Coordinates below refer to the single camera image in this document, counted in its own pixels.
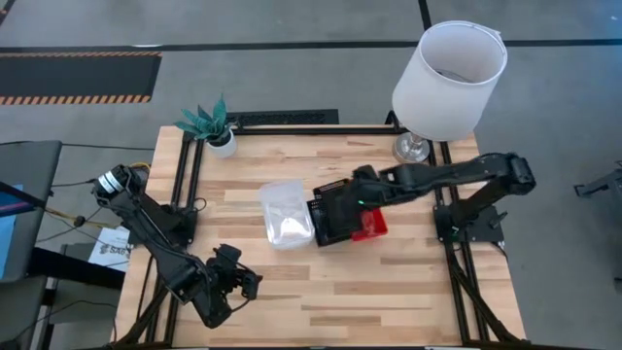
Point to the white printed paper sheet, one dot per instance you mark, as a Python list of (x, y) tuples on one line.
[(109, 250)]

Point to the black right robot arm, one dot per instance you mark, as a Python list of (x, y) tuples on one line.
[(461, 170)]

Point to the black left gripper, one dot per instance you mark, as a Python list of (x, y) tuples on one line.
[(226, 269)]

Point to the black plastic slotted basket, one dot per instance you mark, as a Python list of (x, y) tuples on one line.
[(325, 223)]

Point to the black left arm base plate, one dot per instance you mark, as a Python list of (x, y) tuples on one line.
[(187, 228)]

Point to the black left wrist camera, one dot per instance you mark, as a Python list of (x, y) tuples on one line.
[(252, 287)]

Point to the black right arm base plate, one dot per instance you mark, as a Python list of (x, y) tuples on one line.
[(486, 231)]

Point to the red plastic slotted basket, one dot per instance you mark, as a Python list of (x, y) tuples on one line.
[(374, 226)]

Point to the green plant in white pot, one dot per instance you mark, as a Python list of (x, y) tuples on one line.
[(209, 124)]

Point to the white shade table lamp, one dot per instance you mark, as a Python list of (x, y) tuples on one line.
[(447, 107)]

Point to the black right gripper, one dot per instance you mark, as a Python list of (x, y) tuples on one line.
[(362, 187)]

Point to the black hazard-striped floor mat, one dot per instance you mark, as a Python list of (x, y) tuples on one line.
[(73, 75)]

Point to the clear plastic basket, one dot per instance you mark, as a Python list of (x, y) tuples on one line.
[(286, 219)]

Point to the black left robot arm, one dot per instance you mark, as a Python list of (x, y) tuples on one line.
[(155, 233)]

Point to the black aluminium table frame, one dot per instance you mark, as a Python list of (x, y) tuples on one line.
[(316, 130)]

